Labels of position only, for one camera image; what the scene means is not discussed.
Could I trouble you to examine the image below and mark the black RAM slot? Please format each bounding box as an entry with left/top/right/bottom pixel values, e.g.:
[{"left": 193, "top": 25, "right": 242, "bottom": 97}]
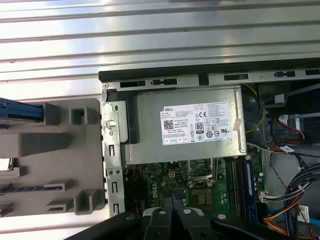
[
  {"left": 226, "top": 158, "right": 235, "bottom": 216},
  {"left": 234, "top": 158, "right": 242, "bottom": 217}
]

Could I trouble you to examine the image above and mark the silver power supply unit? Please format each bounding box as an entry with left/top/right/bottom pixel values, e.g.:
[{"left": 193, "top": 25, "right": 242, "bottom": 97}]
[{"left": 126, "top": 84, "right": 248, "bottom": 166}]

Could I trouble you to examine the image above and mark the grey parts rack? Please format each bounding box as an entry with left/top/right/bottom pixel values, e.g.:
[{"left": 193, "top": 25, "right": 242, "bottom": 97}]
[{"left": 0, "top": 97, "right": 106, "bottom": 218}]

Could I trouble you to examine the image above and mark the installed RAM stick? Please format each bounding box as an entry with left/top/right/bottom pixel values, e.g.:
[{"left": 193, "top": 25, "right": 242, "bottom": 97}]
[{"left": 242, "top": 157, "right": 259, "bottom": 224}]

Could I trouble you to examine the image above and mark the silver CPU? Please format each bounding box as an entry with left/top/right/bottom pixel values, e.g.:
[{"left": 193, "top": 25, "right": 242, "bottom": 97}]
[{"left": 0, "top": 157, "right": 13, "bottom": 172}]

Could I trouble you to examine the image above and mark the green motherboard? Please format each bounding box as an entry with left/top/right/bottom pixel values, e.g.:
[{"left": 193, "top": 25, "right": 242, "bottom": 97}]
[{"left": 124, "top": 154, "right": 267, "bottom": 223}]

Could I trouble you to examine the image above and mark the orange wire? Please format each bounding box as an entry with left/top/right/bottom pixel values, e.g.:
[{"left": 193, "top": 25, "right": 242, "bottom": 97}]
[{"left": 262, "top": 197, "right": 320, "bottom": 240}]

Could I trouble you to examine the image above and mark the black PC case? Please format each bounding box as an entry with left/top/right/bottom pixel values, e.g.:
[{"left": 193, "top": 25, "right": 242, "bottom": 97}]
[{"left": 98, "top": 57, "right": 320, "bottom": 240}]

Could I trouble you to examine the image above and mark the yellow wire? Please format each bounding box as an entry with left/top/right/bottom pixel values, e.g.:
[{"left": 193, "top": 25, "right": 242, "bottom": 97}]
[{"left": 241, "top": 83, "right": 266, "bottom": 133}]

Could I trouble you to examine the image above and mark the loose RAM stick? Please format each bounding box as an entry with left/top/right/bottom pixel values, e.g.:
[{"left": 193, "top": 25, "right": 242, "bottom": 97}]
[{"left": 0, "top": 183, "right": 47, "bottom": 196}]

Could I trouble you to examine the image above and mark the hard disk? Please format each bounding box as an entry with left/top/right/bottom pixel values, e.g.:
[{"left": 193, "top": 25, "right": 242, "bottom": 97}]
[{"left": 0, "top": 96, "right": 47, "bottom": 125}]

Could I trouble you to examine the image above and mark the CPU socket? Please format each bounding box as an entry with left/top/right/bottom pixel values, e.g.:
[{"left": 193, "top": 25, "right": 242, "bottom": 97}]
[{"left": 190, "top": 187, "right": 215, "bottom": 210}]

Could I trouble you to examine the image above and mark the metal socket cover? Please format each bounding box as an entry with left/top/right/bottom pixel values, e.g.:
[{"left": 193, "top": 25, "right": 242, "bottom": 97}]
[{"left": 186, "top": 157, "right": 217, "bottom": 190}]

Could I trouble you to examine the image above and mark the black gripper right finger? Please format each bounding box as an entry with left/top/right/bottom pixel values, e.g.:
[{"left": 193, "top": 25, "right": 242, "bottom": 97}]
[{"left": 174, "top": 191, "right": 285, "bottom": 240}]

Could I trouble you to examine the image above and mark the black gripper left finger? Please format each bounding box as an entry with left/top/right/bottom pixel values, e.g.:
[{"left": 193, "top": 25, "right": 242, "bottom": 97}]
[{"left": 65, "top": 191, "right": 175, "bottom": 240}]

